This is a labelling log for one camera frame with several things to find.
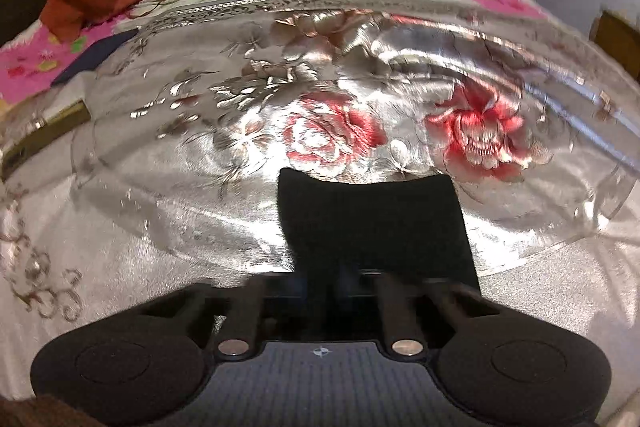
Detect black pants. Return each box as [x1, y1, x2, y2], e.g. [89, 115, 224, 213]
[277, 168, 480, 303]

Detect floral satin quilt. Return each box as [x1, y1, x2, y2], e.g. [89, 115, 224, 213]
[1, 0, 639, 415]

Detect dark blue flat booklet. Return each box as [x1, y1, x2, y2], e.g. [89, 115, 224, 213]
[51, 28, 139, 88]

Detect olive flat case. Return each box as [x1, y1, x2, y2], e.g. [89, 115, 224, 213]
[1, 101, 91, 181]

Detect pink floral bed sheet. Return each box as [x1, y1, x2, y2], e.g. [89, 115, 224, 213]
[0, 15, 130, 105]

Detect wooden side table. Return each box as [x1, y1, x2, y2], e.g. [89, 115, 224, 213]
[589, 10, 640, 81]

